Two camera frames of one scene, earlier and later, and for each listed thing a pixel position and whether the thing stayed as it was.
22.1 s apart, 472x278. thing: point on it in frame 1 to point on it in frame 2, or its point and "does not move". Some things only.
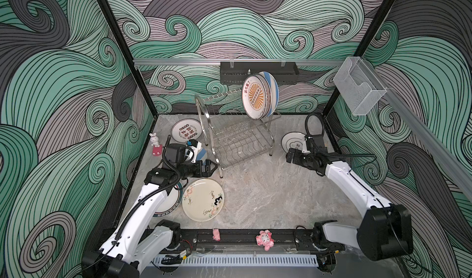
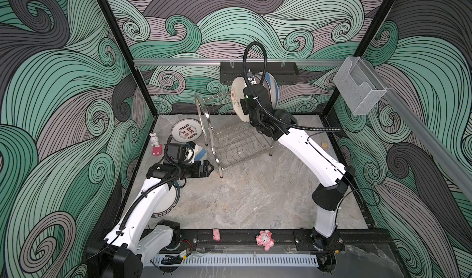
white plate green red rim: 171,202 does not move
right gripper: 296,160 to 249,103
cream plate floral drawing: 203,200 to 237,92
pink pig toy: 265,239 does not move
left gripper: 206,172 does not move
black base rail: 242,241 does not move
